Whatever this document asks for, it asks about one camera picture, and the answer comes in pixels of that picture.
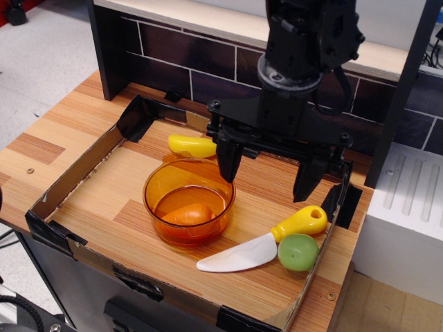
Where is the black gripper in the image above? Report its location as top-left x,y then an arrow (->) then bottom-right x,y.
207,59 -> 353,203

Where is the orange transparent plastic pot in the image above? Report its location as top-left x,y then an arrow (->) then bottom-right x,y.
143,152 -> 236,246

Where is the orange toy carrot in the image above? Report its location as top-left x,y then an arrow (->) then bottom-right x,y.
161,203 -> 215,225

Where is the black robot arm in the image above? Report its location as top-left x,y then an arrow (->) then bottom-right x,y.
207,1 -> 365,202

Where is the cardboard fence with black tape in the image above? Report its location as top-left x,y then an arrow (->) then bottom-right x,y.
24,98 -> 354,331

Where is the yellow toy banana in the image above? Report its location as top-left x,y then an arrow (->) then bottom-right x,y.
168,134 -> 217,158

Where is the green toy fruit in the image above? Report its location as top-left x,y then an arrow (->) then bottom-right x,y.
278,234 -> 319,272

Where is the dark tiled backsplash shelf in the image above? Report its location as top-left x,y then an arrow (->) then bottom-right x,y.
86,0 -> 443,189

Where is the white ribbed block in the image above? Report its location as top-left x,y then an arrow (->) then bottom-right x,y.
352,143 -> 442,304

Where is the toy knife yellow handle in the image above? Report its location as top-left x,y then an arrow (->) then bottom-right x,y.
196,205 -> 328,273

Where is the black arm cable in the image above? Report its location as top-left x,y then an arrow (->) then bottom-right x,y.
309,67 -> 355,116

